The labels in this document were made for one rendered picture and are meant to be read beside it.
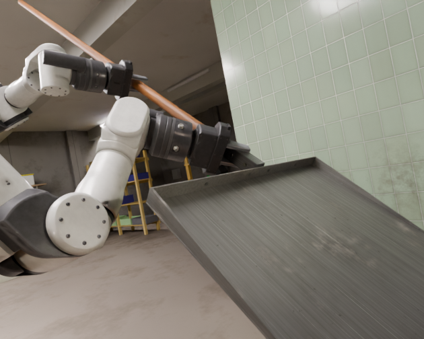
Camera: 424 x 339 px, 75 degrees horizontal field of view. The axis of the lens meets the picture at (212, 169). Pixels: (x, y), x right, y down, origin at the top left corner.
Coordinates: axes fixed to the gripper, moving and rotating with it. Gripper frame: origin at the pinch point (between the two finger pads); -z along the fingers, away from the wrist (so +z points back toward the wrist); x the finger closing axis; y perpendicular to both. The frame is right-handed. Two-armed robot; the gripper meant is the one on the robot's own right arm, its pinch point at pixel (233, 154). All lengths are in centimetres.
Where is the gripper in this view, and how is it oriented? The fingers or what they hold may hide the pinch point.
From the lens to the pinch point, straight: 62.7
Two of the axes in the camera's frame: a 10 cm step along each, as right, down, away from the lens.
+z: -9.4, -2.1, -2.8
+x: -3.2, 8.4, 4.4
